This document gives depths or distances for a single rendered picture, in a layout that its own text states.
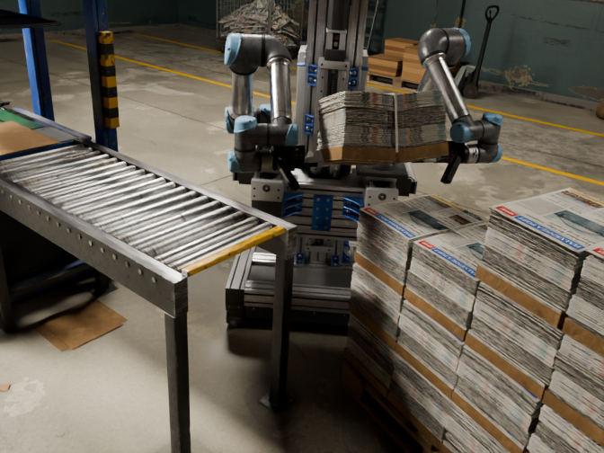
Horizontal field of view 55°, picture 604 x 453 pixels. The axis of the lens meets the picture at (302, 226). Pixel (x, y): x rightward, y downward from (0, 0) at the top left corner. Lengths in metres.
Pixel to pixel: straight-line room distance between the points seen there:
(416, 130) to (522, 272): 0.63
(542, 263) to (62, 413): 1.83
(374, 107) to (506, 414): 1.03
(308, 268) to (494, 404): 1.39
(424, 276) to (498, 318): 0.31
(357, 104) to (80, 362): 1.63
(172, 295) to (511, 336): 0.97
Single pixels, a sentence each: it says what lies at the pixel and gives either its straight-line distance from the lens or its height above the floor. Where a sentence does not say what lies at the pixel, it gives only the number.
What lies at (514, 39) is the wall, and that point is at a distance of 8.81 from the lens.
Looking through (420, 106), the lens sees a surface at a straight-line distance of 2.03.
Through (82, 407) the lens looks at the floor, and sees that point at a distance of 2.55.
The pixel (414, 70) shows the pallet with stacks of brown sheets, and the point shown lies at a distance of 8.24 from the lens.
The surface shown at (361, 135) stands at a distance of 1.95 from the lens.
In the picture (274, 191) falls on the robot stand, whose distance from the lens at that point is 2.51.
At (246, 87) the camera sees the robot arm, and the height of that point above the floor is 1.17.
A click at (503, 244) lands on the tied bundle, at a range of 1.71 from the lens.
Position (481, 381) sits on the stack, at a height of 0.53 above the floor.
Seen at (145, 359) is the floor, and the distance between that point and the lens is 2.73.
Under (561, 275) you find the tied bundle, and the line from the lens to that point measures 1.61.
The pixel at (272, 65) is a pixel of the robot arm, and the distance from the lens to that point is 2.20.
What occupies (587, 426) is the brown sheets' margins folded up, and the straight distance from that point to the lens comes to 1.72.
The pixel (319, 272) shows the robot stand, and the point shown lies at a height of 0.21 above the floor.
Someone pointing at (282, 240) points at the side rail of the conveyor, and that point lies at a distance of 2.05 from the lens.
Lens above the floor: 1.68
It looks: 26 degrees down
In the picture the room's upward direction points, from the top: 4 degrees clockwise
